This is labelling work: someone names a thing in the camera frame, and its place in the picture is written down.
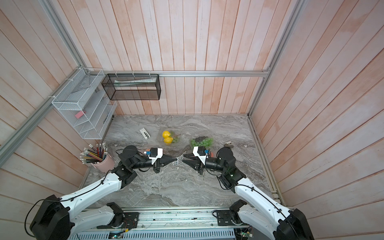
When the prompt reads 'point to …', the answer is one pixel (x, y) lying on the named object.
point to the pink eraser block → (80, 114)
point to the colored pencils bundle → (93, 153)
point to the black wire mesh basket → (132, 86)
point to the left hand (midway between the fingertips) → (175, 159)
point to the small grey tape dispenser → (228, 144)
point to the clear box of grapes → (202, 141)
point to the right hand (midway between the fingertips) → (184, 157)
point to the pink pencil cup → (105, 165)
